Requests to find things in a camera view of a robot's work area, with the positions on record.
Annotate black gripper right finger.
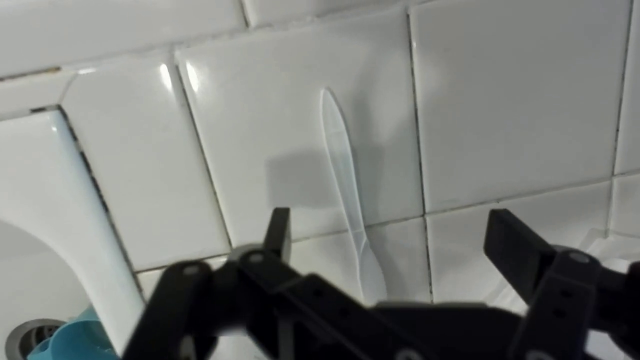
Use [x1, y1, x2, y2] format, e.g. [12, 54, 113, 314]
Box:
[484, 208, 640, 360]

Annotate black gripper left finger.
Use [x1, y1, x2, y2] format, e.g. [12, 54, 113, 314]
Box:
[122, 205, 402, 360]

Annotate blue plastic cup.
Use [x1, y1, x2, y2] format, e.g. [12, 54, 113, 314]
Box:
[25, 306, 122, 360]

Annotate metal sink drain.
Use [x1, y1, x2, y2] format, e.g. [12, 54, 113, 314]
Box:
[4, 318, 68, 360]

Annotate white sink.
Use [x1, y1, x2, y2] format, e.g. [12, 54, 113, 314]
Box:
[0, 107, 146, 360]

